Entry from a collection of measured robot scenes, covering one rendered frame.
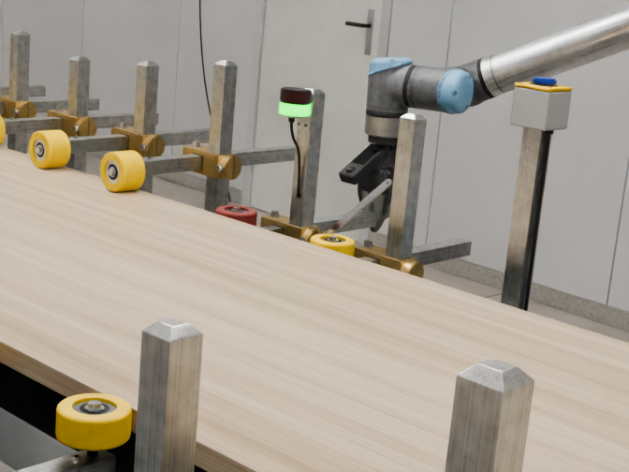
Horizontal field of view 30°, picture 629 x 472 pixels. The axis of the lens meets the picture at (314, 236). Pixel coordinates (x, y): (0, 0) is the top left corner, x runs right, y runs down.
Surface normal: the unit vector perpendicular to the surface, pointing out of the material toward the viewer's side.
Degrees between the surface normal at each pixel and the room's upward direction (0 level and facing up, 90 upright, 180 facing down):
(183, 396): 90
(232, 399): 0
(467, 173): 90
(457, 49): 90
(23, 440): 90
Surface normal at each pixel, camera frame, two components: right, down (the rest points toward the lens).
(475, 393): -0.68, 0.11
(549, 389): 0.09, -0.97
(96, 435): 0.21, 0.25
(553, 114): 0.73, 0.22
